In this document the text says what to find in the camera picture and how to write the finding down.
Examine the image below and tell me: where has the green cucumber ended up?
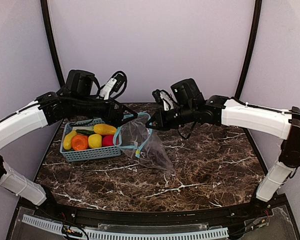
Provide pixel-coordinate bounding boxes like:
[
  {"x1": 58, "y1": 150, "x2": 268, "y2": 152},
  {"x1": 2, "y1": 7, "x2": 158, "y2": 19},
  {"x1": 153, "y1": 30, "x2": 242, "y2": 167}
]
[{"x1": 75, "y1": 129, "x2": 95, "y2": 136}]

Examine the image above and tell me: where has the yellow lemon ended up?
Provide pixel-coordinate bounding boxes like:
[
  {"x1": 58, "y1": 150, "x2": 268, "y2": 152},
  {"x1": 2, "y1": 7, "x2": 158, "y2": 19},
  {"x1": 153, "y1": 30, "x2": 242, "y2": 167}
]
[{"x1": 88, "y1": 134, "x2": 103, "y2": 149}]

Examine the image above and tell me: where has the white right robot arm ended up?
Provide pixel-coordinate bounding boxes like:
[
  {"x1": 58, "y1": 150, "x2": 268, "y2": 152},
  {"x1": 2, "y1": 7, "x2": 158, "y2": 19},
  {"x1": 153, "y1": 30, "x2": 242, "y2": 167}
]
[{"x1": 145, "y1": 78, "x2": 300, "y2": 202}]

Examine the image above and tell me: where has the black front rail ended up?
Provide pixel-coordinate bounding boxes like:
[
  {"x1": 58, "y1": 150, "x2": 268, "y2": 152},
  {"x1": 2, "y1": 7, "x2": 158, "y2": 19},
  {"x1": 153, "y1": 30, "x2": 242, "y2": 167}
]
[{"x1": 34, "y1": 197, "x2": 288, "y2": 227}]

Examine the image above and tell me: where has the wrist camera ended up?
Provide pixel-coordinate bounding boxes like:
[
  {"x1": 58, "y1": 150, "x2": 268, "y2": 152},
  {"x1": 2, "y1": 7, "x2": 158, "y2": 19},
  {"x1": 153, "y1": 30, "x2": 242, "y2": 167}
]
[
  {"x1": 152, "y1": 89, "x2": 179, "y2": 111},
  {"x1": 97, "y1": 70, "x2": 128, "y2": 101}
]

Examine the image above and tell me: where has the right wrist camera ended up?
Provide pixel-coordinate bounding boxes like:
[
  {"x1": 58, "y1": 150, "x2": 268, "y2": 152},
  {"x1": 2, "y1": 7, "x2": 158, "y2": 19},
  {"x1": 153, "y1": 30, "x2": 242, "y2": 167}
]
[{"x1": 152, "y1": 89, "x2": 179, "y2": 111}]

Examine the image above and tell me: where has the yellow pear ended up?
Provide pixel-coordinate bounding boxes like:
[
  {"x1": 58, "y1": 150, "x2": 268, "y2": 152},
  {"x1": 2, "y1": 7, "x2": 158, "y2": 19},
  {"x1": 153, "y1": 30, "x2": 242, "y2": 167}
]
[{"x1": 63, "y1": 130, "x2": 77, "y2": 151}]

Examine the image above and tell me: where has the orange fruit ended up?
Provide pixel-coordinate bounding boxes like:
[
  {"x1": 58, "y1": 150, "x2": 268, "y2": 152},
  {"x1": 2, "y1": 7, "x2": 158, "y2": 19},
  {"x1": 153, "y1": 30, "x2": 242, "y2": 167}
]
[{"x1": 71, "y1": 135, "x2": 89, "y2": 151}]

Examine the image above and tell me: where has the light blue plastic basket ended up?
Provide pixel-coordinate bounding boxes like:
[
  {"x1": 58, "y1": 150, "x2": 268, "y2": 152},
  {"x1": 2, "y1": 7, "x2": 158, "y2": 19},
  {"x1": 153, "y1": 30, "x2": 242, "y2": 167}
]
[{"x1": 59, "y1": 118, "x2": 121, "y2": 163}]

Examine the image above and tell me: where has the light blue cable duct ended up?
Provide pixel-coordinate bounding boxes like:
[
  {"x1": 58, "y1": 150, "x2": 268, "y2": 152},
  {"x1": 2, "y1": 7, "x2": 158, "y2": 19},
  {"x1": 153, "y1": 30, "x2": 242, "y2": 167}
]
[{"x1": 21, "y1": 214, "x2": 230, "y2": 240}]

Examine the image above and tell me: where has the clear zip top bag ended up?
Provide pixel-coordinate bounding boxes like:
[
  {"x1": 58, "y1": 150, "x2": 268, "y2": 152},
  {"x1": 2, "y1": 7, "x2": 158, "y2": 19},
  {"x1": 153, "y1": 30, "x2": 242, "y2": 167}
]
[{"x1": 113, "y1": 112, "x2": 174, "y2": 173}]

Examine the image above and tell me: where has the white garlic bulb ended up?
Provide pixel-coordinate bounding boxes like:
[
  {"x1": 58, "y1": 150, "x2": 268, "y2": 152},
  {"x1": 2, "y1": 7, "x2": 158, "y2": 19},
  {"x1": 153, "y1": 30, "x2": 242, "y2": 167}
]
[{"x1": 72, "y1": 125, "x2": 94, "y2": 132}]

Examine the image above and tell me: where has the yellow mango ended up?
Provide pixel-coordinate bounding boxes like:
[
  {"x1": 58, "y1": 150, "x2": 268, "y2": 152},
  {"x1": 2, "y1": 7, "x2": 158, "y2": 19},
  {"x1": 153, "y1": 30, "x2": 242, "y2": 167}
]
[{"x1": 93, "y1": 123, "x2": 117, "y2": 136}]

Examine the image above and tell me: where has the red apple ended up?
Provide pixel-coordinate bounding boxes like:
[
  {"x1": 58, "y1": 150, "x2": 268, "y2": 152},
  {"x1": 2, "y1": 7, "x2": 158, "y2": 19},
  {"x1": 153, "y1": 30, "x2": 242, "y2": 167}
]
[{"x1": 102, "y1": 135, "x2": 115, "y2": 147}]

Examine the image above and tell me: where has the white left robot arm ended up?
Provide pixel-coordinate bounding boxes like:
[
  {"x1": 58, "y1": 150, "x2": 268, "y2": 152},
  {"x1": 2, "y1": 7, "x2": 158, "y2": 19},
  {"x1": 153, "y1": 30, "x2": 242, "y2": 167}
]
[{"x1": 0, "y1": 69, "x2": 138, "y2": 206}]

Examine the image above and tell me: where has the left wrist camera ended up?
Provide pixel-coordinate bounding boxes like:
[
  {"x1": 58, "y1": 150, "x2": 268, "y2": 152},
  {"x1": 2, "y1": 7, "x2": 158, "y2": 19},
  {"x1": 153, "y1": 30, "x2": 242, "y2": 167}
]
[{"x1": 97, "y1": 70, "x2": 128, "y2": 101}]

